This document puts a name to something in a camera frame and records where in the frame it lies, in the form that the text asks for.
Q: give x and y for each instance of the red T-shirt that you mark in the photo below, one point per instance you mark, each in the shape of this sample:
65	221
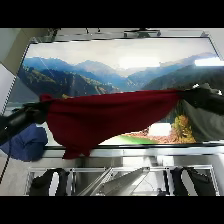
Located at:
100	116

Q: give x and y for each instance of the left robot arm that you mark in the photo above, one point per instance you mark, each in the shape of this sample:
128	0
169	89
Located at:
16	120

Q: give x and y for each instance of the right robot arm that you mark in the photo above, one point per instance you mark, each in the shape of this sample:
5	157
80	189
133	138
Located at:
205	96

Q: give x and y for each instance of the blue garment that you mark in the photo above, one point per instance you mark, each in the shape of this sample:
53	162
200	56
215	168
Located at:
26	143

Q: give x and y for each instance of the grey garment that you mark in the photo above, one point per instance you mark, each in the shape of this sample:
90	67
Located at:
206	125

